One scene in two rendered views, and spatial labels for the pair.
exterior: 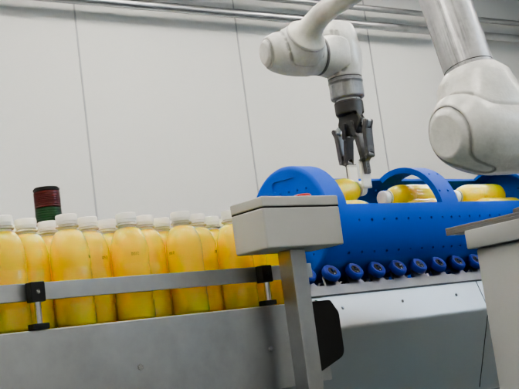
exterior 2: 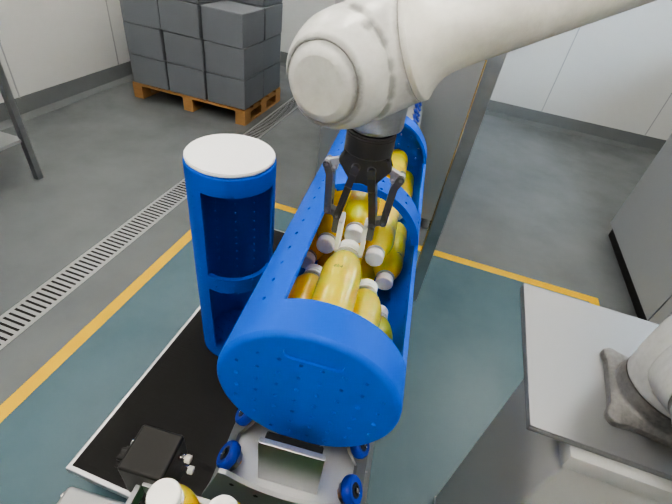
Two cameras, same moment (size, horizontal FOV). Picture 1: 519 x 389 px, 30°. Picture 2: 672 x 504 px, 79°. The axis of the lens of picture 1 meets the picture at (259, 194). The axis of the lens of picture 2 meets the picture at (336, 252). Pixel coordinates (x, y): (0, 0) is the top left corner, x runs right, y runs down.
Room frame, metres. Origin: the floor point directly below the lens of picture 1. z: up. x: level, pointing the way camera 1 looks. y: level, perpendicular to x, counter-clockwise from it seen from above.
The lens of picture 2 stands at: (2.05, 0.16, 1.65)
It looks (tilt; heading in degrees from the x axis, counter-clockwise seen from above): 39 degrees down; 316
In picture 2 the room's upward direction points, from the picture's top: 9 degrees clockwise
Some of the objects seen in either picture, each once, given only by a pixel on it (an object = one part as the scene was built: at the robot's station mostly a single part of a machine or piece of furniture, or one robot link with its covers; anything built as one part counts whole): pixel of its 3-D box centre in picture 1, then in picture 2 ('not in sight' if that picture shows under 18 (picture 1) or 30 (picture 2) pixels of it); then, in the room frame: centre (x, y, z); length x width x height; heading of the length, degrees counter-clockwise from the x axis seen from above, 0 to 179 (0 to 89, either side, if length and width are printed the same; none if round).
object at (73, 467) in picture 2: not in sight; (245, 338); (3.14, -0.40, 0.08); 1.50 x 0.52 x 0.15; 124
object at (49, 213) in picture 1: (49, 218); not in sight; (2.29, 0.51, 1.18); 0.06 x 0.06 x 0.05
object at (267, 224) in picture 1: (287, 224); not in sight; (1.91, -0.05, 1.05); 0.20 x 0.10 x 0.10; 130
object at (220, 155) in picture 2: not in sight; (230, 154); (3.13, -0.36, 1.03); 0.28 x 0.28 x 0.01
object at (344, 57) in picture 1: (336, 50); not in sight; (2.45, -0.25, 1.55); 0.13 x 0.11 x 0.16; 121
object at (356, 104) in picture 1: (351, 117); (367, 155); (2.46, -0.26, 1.37); 0.08 x 0.07 x 0.09; 39
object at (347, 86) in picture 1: (346, 90); (375, 108); (2.46, -0.26, 1.44); 0.09 x 0.09 x 0.06
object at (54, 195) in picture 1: (47, 200); not in sight; (2.29, 0.51, 1.23); 0.06 x 0.06 x 0.04
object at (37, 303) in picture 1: (36, 306); not in sight; (1.63, 0.40, 0.94); 0.03 x 0.02 x 0.08; 130
